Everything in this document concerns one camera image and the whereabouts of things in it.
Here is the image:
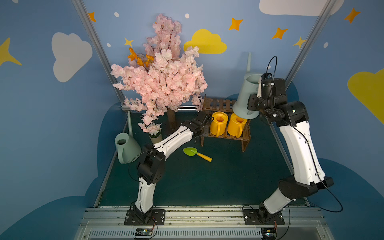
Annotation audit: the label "pink blossom artificial tree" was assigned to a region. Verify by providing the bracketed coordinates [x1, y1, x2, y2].
[111, 14, 208, 133]

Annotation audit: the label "green yellow toy shovel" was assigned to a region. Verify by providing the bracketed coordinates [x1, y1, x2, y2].
[183, 147, 212, 162]

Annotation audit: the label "pale blue watering can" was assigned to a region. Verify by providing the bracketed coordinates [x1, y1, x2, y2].
[233, 52, 262, 120]

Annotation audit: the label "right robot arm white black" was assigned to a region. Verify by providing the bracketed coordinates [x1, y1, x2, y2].
[248, 95, 334, 224]

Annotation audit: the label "yellow watering can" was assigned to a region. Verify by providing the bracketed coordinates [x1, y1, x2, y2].
[227, 113, 248, 139]
[210, 112, 228, 138]

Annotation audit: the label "brown wooden slatted shelf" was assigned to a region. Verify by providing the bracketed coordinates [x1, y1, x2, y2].
[200, 96, 251, 152]

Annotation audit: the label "sage green watering can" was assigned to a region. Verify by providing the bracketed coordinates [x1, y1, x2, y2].
[115, 112, 142, 164]

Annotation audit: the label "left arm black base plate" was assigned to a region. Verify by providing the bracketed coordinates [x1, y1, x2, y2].
[124, 209, 166, 226]

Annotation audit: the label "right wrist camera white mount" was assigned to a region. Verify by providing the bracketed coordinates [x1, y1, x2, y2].
[257, 73, 272, 98]

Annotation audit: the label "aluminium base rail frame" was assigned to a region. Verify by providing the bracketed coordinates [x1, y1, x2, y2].
[74, 205, 334, 240]

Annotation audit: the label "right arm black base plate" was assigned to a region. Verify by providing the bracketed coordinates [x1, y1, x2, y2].
[243, 209, 285, 226]

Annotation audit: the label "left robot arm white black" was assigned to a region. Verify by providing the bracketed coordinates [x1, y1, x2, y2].
[133, 112, 213, 223]

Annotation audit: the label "small potted white flowers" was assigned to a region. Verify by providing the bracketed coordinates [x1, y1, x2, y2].
[144, 123, 163, 144]

